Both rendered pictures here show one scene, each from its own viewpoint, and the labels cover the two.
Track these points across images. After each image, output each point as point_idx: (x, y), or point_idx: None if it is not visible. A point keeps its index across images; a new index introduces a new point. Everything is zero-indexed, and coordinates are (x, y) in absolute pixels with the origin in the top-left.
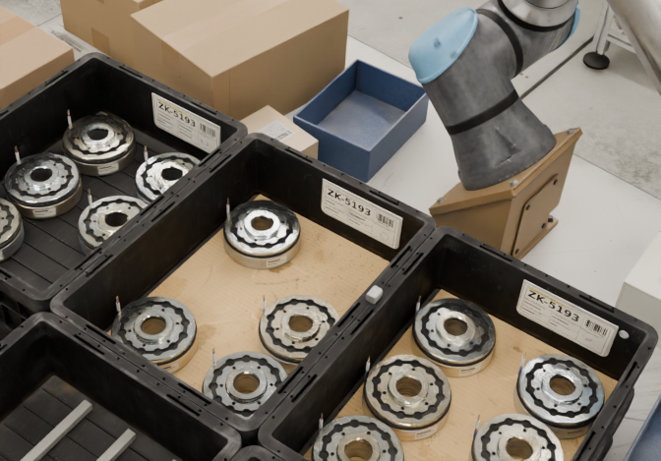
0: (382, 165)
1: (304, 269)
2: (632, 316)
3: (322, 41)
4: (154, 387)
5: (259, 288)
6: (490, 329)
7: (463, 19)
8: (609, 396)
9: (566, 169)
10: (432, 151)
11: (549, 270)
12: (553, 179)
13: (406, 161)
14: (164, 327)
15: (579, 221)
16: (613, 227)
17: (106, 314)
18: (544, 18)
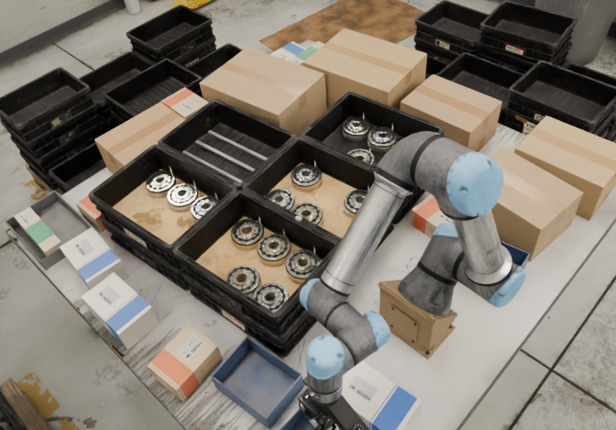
0: None
1: (345, 221)
2: (284, 309)
3: (520, 226)
4: (261, 164)
5: (334, 207)
6: (302, 275)
7: (454, 228)
8: (243, 292)
9: (427, 332)
10: (478, 302)
11: (390, 349)
12: (413, 320)
13: (467, 290)
14: None
15: (432, 371)
16: (429, 390)
17: (315, 163)
18: (465, 265)
